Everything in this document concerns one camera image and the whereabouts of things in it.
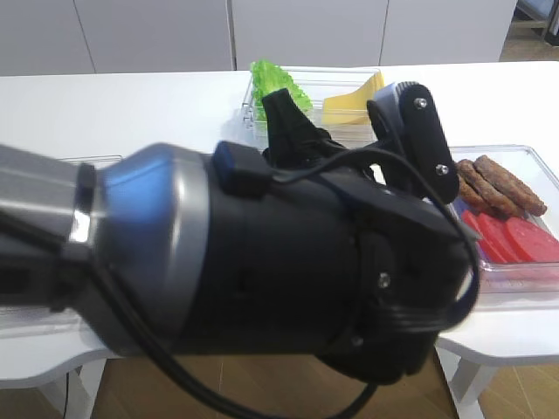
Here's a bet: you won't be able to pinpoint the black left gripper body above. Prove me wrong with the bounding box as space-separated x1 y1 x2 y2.
183 141 480 384

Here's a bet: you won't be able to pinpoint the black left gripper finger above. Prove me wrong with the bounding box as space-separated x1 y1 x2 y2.
262 88 332 168

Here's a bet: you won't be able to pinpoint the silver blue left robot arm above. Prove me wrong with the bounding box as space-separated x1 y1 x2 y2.
1 89 480 384

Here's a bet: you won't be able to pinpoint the clear lettuce and cheese container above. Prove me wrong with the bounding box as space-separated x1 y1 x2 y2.
242 66 381 150

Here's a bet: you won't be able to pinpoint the yellow cheese slices in container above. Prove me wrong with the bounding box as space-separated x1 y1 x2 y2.
321 72 385 125

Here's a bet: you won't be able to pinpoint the green lettuce leaves in container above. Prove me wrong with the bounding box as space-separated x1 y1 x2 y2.
251 59 313 123

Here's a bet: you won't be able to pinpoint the left red tomato slice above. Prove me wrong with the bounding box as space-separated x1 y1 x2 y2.
461 209 497 264

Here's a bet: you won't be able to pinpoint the red tomato slice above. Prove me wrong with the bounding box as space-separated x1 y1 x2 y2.
504 217 558 263
461 209 497 264
477 213 522 264

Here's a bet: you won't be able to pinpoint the middle brown patty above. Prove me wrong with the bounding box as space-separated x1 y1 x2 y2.
455 159 526 219

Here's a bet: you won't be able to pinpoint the brown patty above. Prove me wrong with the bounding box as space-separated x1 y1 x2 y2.
455 159 526 219
473 155 548 216

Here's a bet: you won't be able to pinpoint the middle red tomato slice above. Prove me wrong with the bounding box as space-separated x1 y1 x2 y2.
477 213 522 264

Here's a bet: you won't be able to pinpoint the right brown patty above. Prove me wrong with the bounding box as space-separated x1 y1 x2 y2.
473 155 548 216

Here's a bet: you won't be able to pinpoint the clear patty and tomato container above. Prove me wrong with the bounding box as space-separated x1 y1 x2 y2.
451 145 558 293

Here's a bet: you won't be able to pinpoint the right red tomato slice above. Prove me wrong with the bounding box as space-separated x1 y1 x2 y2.
504 217 558 263

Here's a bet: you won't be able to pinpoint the clear bun container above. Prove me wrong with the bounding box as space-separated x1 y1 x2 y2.
1 147 107 336

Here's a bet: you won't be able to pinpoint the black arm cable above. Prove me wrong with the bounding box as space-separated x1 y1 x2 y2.
0 146 481 419

